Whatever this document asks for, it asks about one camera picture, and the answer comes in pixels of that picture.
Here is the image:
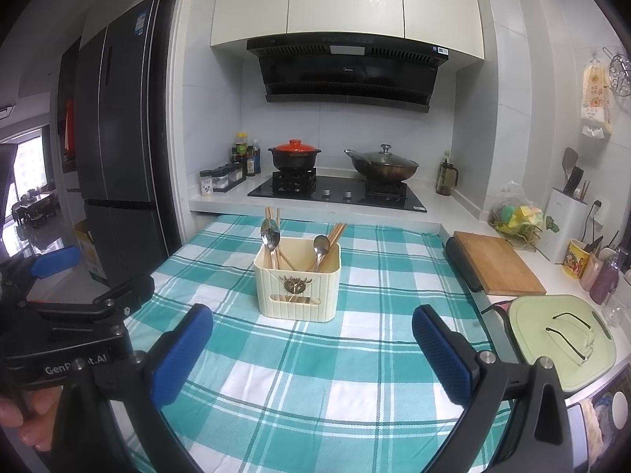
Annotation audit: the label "white knife holder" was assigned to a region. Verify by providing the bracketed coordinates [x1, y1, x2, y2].
[541, 187, 590, 263]

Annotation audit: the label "dark glass pitcher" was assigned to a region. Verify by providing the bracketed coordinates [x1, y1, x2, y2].
[436, 158, 459, 197]

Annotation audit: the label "grey spatula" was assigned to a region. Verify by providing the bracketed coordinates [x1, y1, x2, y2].
[563, 147, 579, 195]

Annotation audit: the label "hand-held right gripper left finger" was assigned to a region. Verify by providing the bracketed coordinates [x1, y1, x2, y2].
[49, 304, 214, 473]

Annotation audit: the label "hanging wire steamer rack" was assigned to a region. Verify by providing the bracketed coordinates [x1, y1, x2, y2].
[604, 48, 631, 95]

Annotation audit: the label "steel spoon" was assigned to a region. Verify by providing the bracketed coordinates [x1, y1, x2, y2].
[312, 235, 331, 273]
[261, 219, 282, 271]

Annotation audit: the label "beige cup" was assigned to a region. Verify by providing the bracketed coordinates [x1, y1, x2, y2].
[579, 251, 603, 291]

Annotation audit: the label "clear glass cup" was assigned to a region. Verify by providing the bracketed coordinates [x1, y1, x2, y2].
[602, 290, 628, 327]

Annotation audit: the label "dark wok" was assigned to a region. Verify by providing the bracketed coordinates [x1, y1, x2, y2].
[344, 150, 420, 181]

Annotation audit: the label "person's left hand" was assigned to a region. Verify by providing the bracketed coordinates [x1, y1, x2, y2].
[0, 397, 59, 451]

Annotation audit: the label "dark grey refrigerator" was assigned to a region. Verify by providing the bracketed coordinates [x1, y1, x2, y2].
[74, 0, 171, 287]

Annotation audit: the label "teal checked tablecloth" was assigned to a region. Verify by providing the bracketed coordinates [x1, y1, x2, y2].
[111, 214, 516, 473]

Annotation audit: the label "metal spoons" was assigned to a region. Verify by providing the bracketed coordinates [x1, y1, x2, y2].
[306, 225, 341, 273]

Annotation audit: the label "black range hood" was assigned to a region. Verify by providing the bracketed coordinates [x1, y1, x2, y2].
[246, 34, 450, 114]

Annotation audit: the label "black gas stove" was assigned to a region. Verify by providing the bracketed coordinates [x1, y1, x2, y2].
[247, 170, 427, 214]

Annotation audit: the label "dark wooden furniture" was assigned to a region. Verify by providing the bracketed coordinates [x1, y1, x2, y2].
[12, 187, 60, 230]

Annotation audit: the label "white bowl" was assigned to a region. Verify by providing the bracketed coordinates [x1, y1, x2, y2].
[609, 390, 631, 429]

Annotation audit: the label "yellow printed container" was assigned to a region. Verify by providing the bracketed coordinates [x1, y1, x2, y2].
[563, 239, 591, 279]

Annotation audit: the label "cream ribbed utensil holder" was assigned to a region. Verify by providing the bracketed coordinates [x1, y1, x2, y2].
[253, 236, 342, 322]

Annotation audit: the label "yellow cap sauce bottle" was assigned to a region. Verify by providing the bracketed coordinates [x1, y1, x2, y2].
[233, 132, 250, 168]

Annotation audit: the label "hanging printed bag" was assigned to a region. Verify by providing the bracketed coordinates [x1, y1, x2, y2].
[579, 61, 613, 139]

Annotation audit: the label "glass wok lid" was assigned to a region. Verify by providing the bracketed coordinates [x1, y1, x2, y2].
[351, 144, 414, 166]

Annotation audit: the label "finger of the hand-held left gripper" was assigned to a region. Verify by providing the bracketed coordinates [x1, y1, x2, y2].
[17, 274, 155, 320]
[0, 245, 82, 306]

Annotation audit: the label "pale green pan lid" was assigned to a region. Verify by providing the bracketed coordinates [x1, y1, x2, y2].
[508, 294, 617, 392]

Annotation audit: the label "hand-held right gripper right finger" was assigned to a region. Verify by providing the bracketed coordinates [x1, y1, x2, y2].
[409, 304, 575, 473]

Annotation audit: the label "black clay pot orange lid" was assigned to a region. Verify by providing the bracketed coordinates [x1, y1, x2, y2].
[267, 139, 322, 173]

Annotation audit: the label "purple bottle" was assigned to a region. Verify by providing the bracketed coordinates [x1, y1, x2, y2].
[590, 256, 619, 305]

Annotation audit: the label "wooden cutting board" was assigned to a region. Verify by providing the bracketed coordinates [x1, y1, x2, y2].
[452, 231, 547, 296]

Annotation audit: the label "yellow cardboard box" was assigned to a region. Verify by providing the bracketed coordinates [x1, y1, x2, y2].
[74, 219, 106, 284]

